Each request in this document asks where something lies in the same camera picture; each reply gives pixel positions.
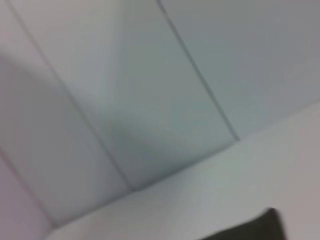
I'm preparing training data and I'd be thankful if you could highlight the dark green shirt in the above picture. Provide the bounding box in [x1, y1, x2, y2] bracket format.
[198, 206, 289, 240]

